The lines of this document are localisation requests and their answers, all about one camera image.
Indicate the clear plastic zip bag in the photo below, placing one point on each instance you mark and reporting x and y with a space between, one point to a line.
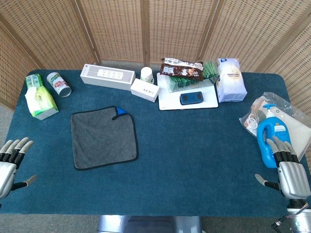
298 126

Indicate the wicker folding screen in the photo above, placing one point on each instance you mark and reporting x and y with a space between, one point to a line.
121 29

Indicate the white paper cup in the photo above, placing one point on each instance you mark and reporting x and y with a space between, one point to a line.
147 75

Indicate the clear box of green sachets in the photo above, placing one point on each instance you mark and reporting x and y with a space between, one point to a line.
179 84

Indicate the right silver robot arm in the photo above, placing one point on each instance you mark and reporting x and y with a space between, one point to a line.
300 222

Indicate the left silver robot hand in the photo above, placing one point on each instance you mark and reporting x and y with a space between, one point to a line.
7 170

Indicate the yellow-green tissue pack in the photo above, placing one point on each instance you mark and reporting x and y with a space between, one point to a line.
42 102

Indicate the green patterned tissue pack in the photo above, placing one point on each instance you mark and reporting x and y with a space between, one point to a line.
34 81

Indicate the long white power strip box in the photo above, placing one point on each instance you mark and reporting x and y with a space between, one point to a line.
107 76

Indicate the small white cardboard box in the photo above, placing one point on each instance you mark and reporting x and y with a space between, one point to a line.
144 90

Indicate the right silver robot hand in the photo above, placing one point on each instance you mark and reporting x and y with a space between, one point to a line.
292 178

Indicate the brown snack bag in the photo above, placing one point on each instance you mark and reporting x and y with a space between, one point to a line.
182 69

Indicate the green and white drink can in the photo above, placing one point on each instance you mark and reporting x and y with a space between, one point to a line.
59 85

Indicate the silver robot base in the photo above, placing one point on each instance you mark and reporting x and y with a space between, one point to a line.
148 224

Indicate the white flour bag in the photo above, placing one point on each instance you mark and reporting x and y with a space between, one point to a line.
230 82

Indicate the blue pump detergent bottle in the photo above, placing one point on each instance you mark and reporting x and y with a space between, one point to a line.
263 145

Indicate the dark blue table cloth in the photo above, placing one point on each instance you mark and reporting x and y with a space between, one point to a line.
182 150

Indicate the grey and blue cloth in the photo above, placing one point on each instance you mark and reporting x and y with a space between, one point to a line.
102 138

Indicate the white flat board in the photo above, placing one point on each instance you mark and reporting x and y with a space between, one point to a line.
170 102

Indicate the dark blue flat case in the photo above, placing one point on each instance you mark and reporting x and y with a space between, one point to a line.
191 98

